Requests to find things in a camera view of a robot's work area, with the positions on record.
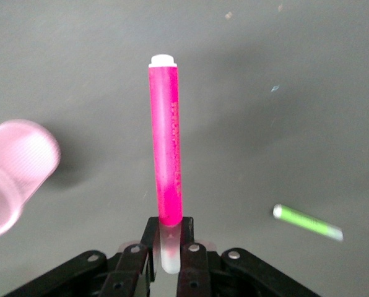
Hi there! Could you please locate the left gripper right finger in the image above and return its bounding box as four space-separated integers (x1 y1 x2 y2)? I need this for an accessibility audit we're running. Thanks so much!
176 216 321 297

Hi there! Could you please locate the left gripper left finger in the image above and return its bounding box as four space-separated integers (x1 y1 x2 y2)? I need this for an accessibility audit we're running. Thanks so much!
4 216 159 297

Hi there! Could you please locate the pink marker pen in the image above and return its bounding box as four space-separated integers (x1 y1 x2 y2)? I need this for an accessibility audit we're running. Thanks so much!
147 54 185 275

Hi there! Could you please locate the green marker pen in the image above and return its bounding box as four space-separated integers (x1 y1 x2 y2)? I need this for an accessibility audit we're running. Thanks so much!
272 203 344 243

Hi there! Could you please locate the translucent pink plastic cup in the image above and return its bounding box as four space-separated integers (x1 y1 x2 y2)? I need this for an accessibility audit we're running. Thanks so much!
0 119 63 241

